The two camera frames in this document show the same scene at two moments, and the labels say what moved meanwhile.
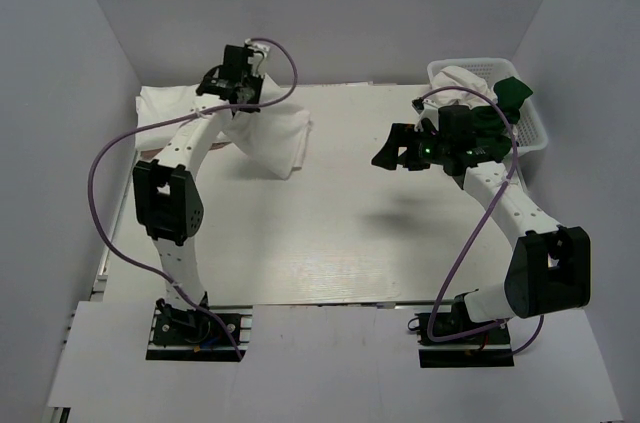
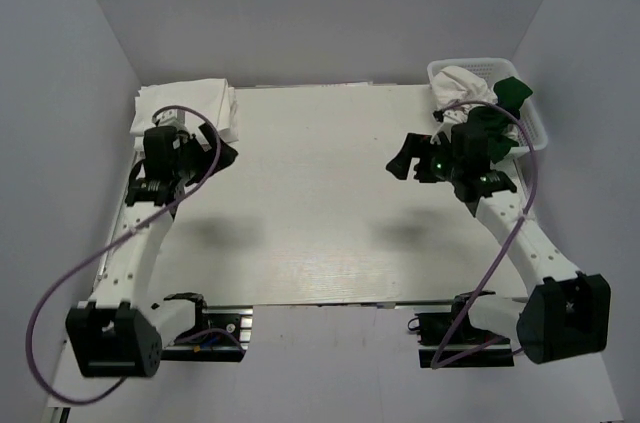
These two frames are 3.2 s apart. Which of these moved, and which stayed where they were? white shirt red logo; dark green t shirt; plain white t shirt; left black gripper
Moved: white shirt red logo; left black gripper
Stayed: dark green t shirt; plain white t shirt
